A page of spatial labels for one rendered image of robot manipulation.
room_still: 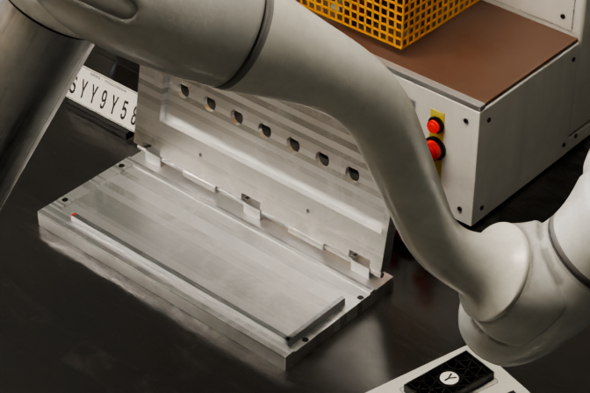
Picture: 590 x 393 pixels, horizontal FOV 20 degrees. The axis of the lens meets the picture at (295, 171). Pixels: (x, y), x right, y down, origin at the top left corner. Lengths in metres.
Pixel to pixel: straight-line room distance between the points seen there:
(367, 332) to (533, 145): 0.39
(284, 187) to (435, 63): 0.26
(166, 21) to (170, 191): 0.98
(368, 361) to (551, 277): 0.44
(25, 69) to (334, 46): 0.29
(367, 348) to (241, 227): 0.27
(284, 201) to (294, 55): 0.81
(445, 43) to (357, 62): 0.85
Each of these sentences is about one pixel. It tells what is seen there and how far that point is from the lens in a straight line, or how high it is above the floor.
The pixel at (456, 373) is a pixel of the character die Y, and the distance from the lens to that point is 1.97.
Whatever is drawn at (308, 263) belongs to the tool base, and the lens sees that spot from 2.12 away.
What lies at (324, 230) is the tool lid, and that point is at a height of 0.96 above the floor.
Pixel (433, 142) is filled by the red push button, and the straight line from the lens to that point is 2.17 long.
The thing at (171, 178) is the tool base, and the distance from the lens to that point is 2.27.
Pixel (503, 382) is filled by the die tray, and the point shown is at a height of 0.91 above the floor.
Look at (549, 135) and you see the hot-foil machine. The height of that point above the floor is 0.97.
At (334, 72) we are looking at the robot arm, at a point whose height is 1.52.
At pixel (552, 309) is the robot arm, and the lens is 1.63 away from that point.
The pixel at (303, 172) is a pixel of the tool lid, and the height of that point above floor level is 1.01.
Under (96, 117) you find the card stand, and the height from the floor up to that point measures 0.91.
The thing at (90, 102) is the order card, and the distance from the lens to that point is 2.44.
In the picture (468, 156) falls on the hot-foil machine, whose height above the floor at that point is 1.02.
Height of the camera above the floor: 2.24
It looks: 35 degrees down
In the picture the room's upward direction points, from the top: straight up
